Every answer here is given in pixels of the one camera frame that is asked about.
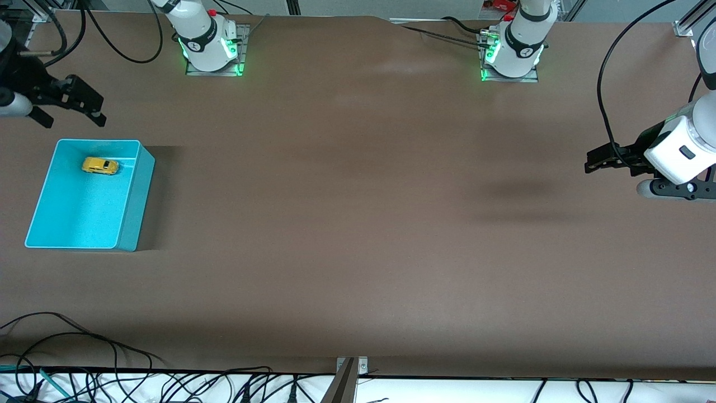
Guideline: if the yellow beetle toy car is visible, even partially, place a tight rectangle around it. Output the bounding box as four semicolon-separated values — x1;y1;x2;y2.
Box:
82;157;120;176

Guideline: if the dark transparent panel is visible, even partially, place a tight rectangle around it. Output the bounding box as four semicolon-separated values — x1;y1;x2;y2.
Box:
0;14;34;54

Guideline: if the turquoise plastic bin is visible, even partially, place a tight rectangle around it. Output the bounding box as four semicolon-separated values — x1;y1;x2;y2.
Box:
24;139;156;252

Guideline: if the teal stick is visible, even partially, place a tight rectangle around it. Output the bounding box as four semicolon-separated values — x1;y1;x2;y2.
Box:
39;368;70;399

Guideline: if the white board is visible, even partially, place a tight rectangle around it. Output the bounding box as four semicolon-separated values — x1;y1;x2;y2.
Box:
0;369;716;403

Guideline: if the dark metal bar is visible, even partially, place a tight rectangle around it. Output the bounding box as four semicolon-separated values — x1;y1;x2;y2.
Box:
320;358;359;403

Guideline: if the aluminium frame corner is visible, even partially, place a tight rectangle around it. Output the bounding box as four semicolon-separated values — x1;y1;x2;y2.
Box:
31;0;76;23

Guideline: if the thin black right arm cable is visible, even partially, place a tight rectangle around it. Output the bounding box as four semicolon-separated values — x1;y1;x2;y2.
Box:
17;0;86;68

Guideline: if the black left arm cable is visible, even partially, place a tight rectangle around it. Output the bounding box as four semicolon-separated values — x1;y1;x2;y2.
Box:
597;0;716;168

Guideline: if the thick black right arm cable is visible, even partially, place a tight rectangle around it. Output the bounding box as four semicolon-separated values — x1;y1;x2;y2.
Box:
83;0;164;63

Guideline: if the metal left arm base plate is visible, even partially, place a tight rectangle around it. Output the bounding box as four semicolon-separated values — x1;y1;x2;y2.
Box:
477;31;539;83

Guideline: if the aluminium extrusion rail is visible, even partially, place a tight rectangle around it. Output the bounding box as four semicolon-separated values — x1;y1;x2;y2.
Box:
674;0;716;38

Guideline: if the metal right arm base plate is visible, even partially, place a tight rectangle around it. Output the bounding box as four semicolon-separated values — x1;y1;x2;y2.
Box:
186;24;251;77

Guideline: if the thin grey cable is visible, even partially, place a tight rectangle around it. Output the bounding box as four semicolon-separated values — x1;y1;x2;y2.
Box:
242;14;270;40

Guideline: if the long black looping cable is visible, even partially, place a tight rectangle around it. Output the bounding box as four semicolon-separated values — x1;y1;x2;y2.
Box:
0;312;166;370

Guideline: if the black cables to base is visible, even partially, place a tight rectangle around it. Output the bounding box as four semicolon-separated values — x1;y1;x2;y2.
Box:
400;17;493;50

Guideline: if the small metal bracket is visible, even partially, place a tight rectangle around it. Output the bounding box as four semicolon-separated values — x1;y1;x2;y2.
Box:
336;357;369;376

